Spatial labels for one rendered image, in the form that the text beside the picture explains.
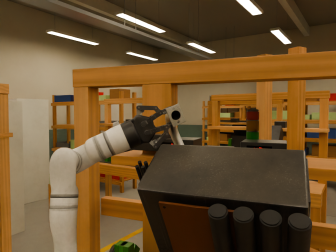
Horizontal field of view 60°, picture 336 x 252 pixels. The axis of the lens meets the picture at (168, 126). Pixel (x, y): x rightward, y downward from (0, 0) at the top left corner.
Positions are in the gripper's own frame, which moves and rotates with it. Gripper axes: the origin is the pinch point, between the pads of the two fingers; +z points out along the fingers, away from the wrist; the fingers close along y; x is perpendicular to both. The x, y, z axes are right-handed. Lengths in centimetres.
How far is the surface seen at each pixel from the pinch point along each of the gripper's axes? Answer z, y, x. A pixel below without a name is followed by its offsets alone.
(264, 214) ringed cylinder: 3.2, -19.9, -33.6
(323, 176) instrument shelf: 39, -38, 1
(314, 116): 407, -191, 534
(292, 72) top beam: 51, -5, 17
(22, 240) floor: -199, -108, 333
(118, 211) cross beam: -33, -41, 67
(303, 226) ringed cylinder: 7.4, -22.4, -38.2
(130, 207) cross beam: -26, -41, 63
